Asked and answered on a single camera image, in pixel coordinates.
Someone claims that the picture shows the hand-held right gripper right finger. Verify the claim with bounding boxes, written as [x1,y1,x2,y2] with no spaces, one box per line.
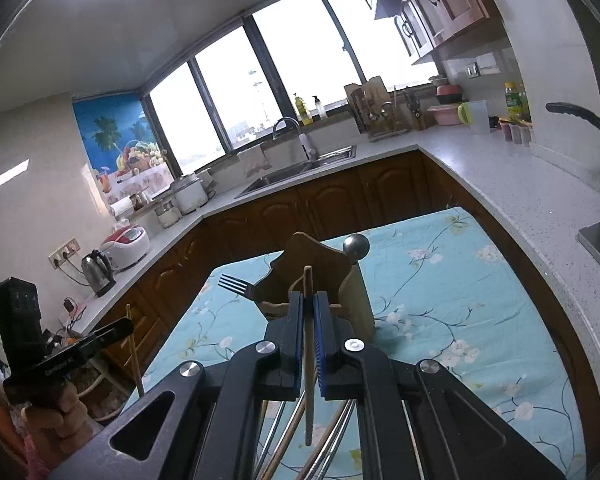
[312,291,567,480]

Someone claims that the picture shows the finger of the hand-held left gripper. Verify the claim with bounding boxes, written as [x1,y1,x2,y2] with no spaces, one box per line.
[91,317,135,348]

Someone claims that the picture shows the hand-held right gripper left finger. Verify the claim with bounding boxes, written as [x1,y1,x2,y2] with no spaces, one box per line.
[47,290,305,480]

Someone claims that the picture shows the wooden utensil holder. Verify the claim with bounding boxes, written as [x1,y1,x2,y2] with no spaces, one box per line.
[255,231,377,343]

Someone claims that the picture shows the wooden chopstick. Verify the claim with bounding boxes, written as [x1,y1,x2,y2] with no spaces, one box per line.
[265,400,307,480]
[302,264,317,447]
[300,402,348,480]

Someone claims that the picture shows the metal chopstick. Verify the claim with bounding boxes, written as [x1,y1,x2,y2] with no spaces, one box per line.
[259,400,285,468]
[316,400,357,480]

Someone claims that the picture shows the metal spoon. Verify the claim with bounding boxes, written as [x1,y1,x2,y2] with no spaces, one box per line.
[342,233,371,264]

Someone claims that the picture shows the person's left hand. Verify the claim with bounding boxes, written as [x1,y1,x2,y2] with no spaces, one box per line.
[20,384,89,471]

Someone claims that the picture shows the steel electric kettle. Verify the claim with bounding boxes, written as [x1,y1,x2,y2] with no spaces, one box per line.
[81,249,117,297]

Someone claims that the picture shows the red white rice cooker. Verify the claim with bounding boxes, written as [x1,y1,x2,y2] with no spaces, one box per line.
[101,225,148,272]

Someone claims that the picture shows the floral teal tablecloth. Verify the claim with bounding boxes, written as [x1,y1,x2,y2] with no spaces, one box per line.
[120,207,588,480]

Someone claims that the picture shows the white jar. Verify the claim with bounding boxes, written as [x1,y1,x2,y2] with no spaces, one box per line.
[155,199,182,228]

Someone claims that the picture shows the wooden base cabinets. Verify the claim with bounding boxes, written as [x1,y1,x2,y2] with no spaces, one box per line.
[95,149,600,461]

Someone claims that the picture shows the steel sink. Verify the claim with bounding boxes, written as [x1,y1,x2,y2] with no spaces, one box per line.
[235,145,357,200]

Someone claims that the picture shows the chrome faucet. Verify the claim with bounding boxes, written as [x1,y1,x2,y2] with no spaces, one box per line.
[271,116,317,161]

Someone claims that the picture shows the utensil drying rack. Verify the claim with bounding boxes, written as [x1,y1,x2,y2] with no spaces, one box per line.
[365,87,411,142]

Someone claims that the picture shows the yellow oil bottle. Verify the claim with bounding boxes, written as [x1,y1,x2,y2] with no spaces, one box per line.
[293,92,313,126]

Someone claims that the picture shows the knife block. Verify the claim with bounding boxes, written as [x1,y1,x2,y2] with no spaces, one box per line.
[404,91,427,132]

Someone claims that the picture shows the pink basin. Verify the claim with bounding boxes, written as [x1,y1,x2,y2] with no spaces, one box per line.
[426,105,463,127]

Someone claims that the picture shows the white jug green lid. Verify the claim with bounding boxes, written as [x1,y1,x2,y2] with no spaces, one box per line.
[457,100,491,135]

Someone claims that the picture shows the pink lidded pot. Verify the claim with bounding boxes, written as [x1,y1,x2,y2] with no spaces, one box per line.
[436,84,465,107]

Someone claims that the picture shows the kitchen window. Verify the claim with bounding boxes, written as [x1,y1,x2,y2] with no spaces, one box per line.
[142,0,441,176]

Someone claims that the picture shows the row of spice jars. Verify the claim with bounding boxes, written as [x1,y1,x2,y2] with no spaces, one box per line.
[499,117,533,148]

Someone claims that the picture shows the green label drink bottle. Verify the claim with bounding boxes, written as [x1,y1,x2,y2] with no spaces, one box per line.
[504,81,529,121]

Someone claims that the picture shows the wooden upper cabinets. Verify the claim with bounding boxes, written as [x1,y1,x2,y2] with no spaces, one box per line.
[352,0,503,64]

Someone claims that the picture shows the wall socket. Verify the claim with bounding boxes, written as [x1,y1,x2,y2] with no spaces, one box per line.
[48,238,82,269]

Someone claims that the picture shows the fruit wall poster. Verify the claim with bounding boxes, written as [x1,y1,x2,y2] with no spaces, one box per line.
[72,92,174,206]

